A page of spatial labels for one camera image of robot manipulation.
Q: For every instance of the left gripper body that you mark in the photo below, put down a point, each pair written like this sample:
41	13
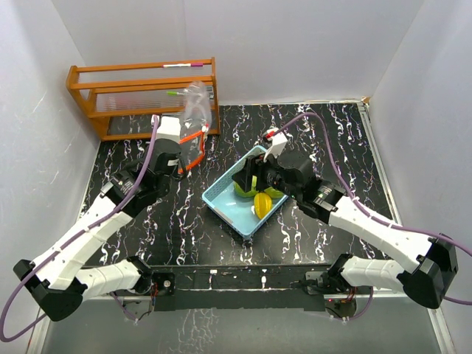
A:
175	174

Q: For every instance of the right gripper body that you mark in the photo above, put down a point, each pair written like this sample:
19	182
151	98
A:
267	172

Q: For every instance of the clear zip top bag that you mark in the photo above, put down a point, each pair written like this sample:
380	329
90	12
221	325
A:
196	120

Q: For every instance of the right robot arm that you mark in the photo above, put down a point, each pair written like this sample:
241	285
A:
420	265

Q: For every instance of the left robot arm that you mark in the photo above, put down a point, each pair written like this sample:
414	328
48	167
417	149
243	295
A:
58	280

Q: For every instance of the yellow star fruit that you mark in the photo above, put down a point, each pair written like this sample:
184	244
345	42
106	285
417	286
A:
262	204

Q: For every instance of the light blue plastic basket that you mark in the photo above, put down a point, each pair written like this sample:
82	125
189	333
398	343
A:
236	211

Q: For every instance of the wooden shelf rack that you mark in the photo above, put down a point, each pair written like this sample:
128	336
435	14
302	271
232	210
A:
124	90

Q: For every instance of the white pink pen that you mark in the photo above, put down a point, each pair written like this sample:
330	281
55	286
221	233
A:
182	65

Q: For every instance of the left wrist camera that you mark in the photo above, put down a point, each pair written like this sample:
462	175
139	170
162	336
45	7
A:
165	127

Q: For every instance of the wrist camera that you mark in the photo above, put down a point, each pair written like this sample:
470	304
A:
165	127
276	140

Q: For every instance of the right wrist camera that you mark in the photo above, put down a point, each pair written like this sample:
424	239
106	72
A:
276	140

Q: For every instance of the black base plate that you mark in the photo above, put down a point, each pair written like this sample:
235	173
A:
185	287

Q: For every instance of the aluminium frame rail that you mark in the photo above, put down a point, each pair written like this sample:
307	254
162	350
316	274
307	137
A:
259	309

